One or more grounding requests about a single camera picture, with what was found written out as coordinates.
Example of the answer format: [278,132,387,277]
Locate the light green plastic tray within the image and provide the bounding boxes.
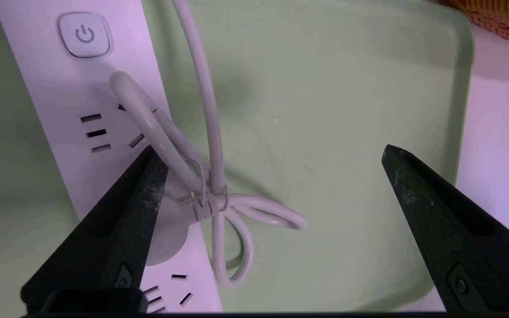
[0,0,475,312]

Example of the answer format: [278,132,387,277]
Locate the white power strip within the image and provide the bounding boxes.
[0,0,224,314]

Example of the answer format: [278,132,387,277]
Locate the orange wicker basket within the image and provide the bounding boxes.
[440,0,509,49]

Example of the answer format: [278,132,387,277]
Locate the white power strip cord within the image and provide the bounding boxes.
[110,0,308,290]

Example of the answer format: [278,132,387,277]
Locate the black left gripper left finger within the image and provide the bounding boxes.
[20,145,169,310]

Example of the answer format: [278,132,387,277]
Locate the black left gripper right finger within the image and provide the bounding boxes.
[381,144,509,312]

